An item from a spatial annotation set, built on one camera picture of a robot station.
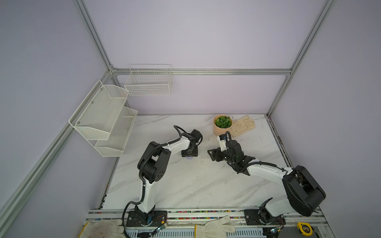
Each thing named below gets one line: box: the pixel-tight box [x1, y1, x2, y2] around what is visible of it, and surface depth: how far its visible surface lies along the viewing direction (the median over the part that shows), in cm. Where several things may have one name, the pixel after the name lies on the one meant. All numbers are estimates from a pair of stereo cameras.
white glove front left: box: [78, 219, 126, 238], surface depth 72 cm
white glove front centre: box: [196, 214, 236, 238], surface depth 72 cm
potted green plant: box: [212, 114, 233, 136], surface depth 103 cm
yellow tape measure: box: [296, 222, 314, 237], surface depth 70 cm
